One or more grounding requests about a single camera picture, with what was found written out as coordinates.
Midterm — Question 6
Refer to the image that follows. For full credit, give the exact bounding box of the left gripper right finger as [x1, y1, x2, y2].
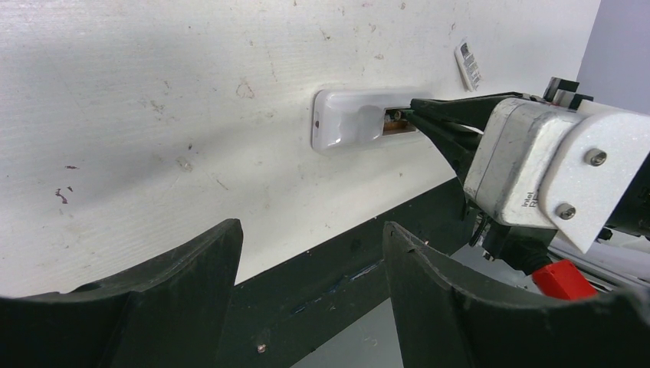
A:
[382, 222, 649, 367]

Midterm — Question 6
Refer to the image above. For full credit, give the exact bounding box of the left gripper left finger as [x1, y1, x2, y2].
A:
[1, 218, 243, 367]

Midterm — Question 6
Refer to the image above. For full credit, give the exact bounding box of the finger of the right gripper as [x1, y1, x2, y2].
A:
[402, 110, 482, 183]
[410, 92, 524, 130]

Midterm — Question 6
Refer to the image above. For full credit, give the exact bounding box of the white battery cover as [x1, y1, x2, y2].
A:
[454, 38, 482, 92]

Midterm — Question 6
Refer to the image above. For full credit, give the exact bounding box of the white remote control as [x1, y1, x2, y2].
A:
[310, 87, 433, 156]

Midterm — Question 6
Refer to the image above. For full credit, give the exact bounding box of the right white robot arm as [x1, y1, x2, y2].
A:
[401, 77, 649, 299]

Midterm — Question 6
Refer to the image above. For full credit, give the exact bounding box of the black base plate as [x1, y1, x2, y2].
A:
[216, 179, 472, 367]

